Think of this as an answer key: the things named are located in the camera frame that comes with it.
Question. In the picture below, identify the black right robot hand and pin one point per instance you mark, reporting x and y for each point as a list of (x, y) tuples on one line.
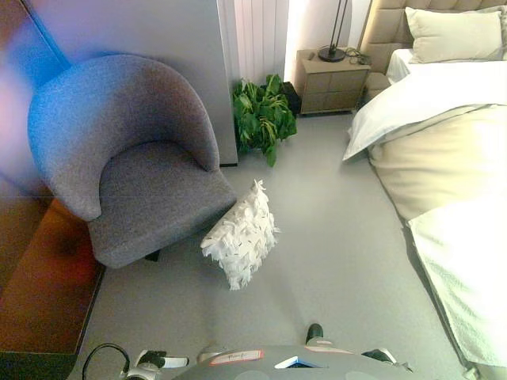
[(378, 354)]

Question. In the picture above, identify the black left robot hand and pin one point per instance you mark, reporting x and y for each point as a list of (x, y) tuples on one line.
[(156, 358)]

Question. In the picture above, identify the white feathered throw pillow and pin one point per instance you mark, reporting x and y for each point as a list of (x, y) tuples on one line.
[(241, 237)]

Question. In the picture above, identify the beige bed pillow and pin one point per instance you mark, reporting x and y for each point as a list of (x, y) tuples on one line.
[(455, 35)]

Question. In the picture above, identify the silver right robot leg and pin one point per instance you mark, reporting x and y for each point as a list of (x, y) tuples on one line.
[(317, 341)]

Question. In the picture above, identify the black right robot foot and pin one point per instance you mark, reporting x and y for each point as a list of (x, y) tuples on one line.
[(315, 330)]

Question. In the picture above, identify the grey robot torso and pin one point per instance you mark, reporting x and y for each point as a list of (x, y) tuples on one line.
[(253, 366)]

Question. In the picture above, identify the white textured bed throw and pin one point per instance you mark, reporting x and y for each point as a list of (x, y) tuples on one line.
[(475, 277)]

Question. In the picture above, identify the brown wooden table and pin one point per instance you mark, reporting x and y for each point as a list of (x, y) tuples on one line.
[(43, 285)]

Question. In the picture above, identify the grey fabric tub armchair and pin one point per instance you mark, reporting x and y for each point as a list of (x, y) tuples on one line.
[(158, 190)]

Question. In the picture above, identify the beige bed blanket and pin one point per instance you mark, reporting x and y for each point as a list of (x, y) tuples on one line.
[(435, 166)]

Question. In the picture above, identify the green leafy potted plant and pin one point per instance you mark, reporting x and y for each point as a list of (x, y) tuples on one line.
[(261, 115)]

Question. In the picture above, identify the black box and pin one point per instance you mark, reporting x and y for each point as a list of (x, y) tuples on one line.
[(292, 99)]

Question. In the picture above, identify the white duvet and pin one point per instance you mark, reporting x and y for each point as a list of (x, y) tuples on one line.
[(435, 87)]

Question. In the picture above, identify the beige bedside nightstand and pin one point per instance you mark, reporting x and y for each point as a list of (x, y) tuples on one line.
[(336, 83)]

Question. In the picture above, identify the black floor lamp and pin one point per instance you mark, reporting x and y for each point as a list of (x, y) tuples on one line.
[(332, 54)]

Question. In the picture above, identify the beige tufted headboard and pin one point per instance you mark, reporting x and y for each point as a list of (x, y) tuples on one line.
[(384, 27)]

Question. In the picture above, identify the white ribbed panel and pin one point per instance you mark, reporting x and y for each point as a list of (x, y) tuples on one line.
[(259, 39)]

